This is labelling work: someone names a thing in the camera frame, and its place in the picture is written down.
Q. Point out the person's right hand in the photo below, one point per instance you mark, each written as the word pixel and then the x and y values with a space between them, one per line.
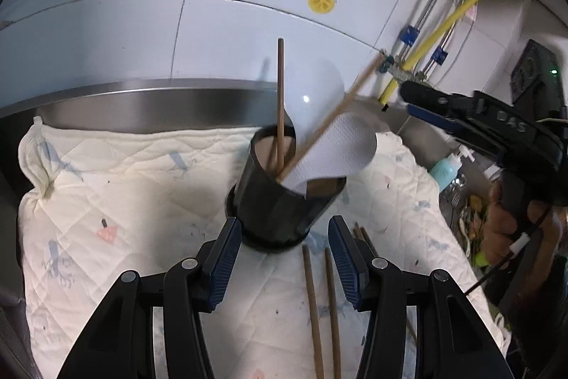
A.
pixel 501 223

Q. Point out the pile of wooden chopsticks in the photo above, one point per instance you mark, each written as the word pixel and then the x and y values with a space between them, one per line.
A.
pixel 310 294

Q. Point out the green plastic dish rack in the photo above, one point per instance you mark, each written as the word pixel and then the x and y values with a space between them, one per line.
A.
pixel 483 260

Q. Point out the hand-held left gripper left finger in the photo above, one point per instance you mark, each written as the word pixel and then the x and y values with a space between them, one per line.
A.
pixel 226 263

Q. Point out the cream quilted printed cloth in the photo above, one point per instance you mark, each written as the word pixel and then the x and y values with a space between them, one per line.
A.
pixel 133 192

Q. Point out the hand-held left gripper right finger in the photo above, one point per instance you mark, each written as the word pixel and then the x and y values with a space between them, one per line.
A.
pixel 346 268

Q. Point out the white dotted rice paddle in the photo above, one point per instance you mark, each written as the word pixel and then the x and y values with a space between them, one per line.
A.
pixel 341 148

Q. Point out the white plastic soup spoon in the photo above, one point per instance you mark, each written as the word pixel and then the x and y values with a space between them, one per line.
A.
pixel 315 95

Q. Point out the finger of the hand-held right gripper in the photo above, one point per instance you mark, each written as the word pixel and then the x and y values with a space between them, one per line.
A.
pixel 426 92
pixel 428 116

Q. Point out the steel angle valve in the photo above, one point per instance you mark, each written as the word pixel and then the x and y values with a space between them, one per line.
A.
pixel 407 73

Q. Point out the black ribbed utensil holder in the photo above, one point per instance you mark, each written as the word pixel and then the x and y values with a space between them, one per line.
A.
pixel 275 206

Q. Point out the blue soap pump bottle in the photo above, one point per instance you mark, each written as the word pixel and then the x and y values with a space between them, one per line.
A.
pixel 446 172

